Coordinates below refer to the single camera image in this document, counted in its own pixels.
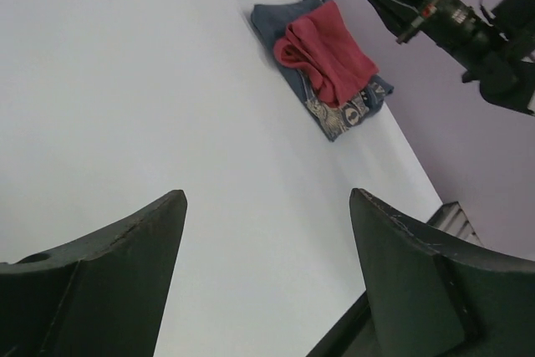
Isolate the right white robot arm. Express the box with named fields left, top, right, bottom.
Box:
left=367, top=0, right=534, bottom=115

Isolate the blue graphic tank top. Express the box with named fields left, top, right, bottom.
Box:
left=250, top=0, right=394, bottom=141

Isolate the right aluminium frame post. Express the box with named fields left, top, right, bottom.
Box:
left=427, top=202, right=483, bottom=247

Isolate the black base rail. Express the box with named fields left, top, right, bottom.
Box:
left=307, top=293, right=381, bottom=357

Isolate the pink tank top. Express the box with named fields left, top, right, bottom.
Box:
left=273, top=0, right=379, bottom=107

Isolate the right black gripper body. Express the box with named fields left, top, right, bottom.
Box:
left=396, top=0, right=506, bottom=67

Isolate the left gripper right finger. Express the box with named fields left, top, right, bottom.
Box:
left=349, top=189, right=534, bottom=356

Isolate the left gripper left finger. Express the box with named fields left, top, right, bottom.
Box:
left=1, top=190, right=187, bottom=356

